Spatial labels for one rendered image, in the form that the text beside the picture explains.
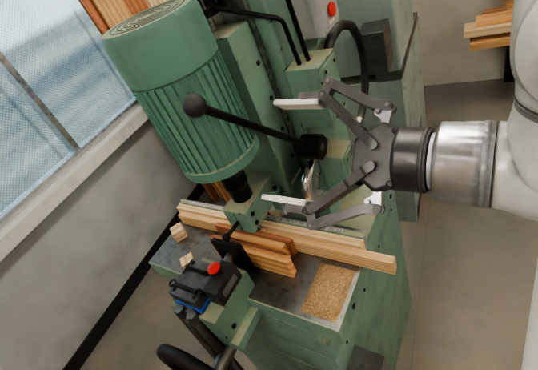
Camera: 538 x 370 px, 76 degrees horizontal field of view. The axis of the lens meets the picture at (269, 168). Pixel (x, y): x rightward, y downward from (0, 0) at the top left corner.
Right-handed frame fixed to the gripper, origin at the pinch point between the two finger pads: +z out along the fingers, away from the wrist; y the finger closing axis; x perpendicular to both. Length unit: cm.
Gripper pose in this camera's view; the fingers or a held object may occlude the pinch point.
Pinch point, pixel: (279, 150)
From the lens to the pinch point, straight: 49.9
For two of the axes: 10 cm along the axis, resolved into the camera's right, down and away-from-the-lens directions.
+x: -5.4, -1.0, -8.3
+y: 1.2, -9.9, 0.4
